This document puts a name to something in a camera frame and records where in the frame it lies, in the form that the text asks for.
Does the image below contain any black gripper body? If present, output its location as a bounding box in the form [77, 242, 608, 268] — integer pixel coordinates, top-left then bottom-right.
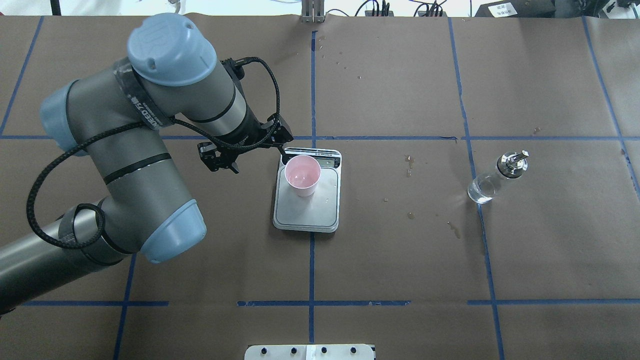
[198, 114, 295, 174]

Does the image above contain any pink plastic cup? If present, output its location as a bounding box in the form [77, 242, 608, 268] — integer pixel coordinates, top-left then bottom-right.
[285, 155, 322, 198]

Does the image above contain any glass sauce dispenser bottle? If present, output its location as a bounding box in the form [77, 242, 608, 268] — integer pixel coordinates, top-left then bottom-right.
[467, 149, 530, 205]

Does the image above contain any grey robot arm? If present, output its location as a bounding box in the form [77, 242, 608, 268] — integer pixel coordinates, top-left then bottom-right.
[1, 13, 294, 315]

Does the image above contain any white digital kitchen scale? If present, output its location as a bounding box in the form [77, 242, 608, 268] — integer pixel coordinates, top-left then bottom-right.
[272, 146, 343, 233]

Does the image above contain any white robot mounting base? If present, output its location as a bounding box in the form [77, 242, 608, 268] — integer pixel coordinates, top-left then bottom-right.
[244, 343, 377, 360]

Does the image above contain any black box with label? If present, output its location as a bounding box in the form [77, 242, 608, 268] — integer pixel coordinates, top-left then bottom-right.
[473, 0, 556, 18]

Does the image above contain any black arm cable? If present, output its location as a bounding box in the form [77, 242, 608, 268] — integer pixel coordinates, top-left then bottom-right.
[26, 56, 282, 251]

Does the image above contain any aluminium frame post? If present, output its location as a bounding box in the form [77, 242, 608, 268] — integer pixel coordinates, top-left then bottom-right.
[300, 0, 326, 24]

